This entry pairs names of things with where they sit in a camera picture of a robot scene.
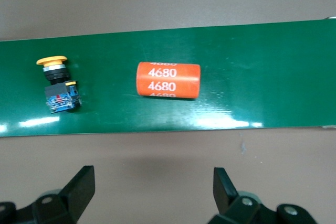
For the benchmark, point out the orange 4680 cylinder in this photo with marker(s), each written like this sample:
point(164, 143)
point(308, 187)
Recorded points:
point(168, 81)

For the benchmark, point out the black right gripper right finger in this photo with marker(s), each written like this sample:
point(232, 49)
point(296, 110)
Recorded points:
point(225, 195)

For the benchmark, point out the green conveyor belt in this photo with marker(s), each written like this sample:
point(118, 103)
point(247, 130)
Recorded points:
point(249, 72)

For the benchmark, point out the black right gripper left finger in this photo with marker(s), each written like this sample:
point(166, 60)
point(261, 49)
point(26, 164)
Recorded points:
point(76, 195)

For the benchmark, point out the yellow mushroom push button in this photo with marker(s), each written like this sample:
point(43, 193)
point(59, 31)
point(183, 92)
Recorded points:
point(57, 90)

